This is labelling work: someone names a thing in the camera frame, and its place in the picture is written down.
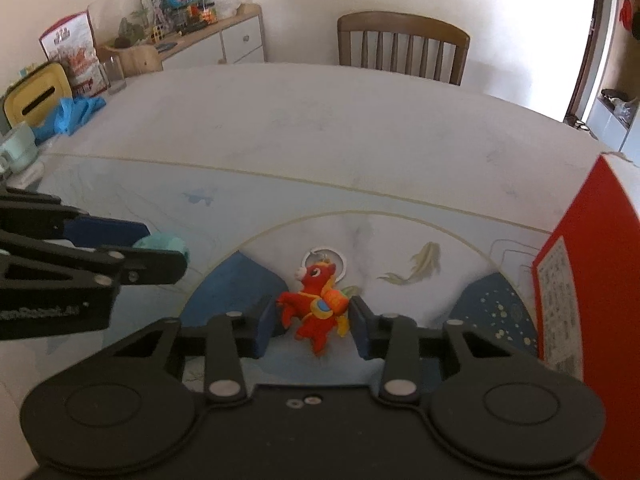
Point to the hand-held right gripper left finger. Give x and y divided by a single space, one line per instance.
265 330

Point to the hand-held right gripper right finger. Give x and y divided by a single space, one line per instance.
364 330

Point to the blue cloth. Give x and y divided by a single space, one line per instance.
70 115

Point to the printed table mat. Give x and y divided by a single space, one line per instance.
300 200

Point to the pale green mug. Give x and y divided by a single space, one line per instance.
17 147

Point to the short drinking glass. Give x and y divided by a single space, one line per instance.
114 75

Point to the red shoe box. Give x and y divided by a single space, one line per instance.
600 220

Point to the clear plastic container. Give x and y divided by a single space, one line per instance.
135 20

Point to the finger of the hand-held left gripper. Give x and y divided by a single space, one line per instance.
100 232
150 265

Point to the red and white snack bag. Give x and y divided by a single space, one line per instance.
72 55

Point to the clear plastic bag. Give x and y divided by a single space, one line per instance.
225 0

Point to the yellow tissue box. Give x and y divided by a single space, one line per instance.
35 92

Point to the red hanging bag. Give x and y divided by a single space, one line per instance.
627 10

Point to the teal soft item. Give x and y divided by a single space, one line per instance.
165 242

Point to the white wooden sideboard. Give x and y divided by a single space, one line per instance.
240 35

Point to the dark wooden slatted chair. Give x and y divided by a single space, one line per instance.
400 27

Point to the light wooden box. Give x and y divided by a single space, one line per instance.
135 60

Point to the white wall cabinet unit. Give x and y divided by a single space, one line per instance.
612 120

